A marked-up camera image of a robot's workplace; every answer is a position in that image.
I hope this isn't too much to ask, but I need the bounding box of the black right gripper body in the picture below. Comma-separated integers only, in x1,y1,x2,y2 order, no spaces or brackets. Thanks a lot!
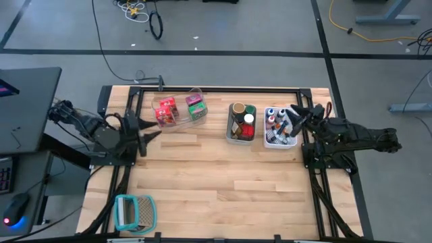
302,103,333,136

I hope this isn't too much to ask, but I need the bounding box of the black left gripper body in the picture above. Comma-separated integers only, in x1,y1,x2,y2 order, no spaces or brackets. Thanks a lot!
117,108,148,158

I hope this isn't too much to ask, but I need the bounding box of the white perforated basket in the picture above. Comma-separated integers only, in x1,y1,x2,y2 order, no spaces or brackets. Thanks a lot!
263,106,300,149

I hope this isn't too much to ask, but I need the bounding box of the clear plastic bin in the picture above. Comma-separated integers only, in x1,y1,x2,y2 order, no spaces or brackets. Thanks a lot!
151,87,209,132

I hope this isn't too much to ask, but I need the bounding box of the red-lidded paprika tin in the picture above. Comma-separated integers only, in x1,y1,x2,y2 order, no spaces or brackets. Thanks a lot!
239,124,255,140

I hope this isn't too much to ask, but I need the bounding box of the green Apple Jacks cereal box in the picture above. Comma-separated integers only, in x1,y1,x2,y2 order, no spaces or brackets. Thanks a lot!
187,102,208,122

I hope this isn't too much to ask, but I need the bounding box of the grey plastic bin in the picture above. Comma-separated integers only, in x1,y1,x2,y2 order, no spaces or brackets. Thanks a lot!
225,103,257,146

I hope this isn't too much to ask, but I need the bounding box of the grey desk foot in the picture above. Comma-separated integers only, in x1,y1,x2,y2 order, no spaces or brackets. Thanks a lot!
388,103,432,113

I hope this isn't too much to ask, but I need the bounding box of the black desk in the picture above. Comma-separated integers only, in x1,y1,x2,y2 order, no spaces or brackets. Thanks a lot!
0,66,63,155

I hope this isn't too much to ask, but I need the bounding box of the grey keyboard desk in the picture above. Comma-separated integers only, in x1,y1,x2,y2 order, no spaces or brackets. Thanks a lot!
0,151,53,237

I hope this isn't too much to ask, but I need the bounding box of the grey desk leg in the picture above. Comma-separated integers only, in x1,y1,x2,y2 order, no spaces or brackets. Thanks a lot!
356,0,422,25

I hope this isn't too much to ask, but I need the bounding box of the computer monitor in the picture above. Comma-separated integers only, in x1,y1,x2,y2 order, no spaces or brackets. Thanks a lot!
0,78,20,98

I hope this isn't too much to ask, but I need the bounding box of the black keyboard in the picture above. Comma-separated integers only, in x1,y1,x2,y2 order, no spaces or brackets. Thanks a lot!
0,157,14,195

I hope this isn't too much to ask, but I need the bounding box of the black computer mouse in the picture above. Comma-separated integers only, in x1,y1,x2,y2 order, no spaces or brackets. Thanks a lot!
2,192,30,226

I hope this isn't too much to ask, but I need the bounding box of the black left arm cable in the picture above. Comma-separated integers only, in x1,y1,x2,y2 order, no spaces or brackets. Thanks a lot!
103,113,124,131

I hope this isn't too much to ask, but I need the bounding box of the black floor cable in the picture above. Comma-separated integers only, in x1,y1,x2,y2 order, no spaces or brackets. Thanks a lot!
90,0,165,92

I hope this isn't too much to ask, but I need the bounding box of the yellow floor cable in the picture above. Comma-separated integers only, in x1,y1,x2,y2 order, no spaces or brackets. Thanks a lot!
329,0,432,43

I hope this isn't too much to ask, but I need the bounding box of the black coiled cable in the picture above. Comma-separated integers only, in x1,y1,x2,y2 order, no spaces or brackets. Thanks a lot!
148,1,164,41

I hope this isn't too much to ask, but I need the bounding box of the white cable bundle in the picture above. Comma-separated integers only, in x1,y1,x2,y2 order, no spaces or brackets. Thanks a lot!
116,0,150,24

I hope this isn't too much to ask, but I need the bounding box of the black cable bundle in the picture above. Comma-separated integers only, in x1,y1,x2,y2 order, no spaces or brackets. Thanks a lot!
406,28,432,55

